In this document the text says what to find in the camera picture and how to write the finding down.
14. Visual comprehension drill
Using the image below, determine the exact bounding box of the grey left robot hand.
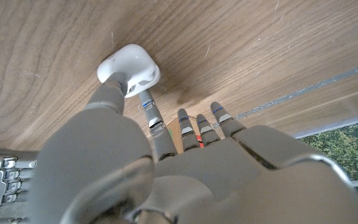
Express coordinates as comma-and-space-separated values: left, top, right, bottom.
0, 72, 358, 224

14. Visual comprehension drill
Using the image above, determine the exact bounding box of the white airpods case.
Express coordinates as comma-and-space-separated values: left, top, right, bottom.
96, 43, 162, 99

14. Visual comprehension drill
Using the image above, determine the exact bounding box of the cardboard packing box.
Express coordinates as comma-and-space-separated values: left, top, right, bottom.
165, 116, 204, 154

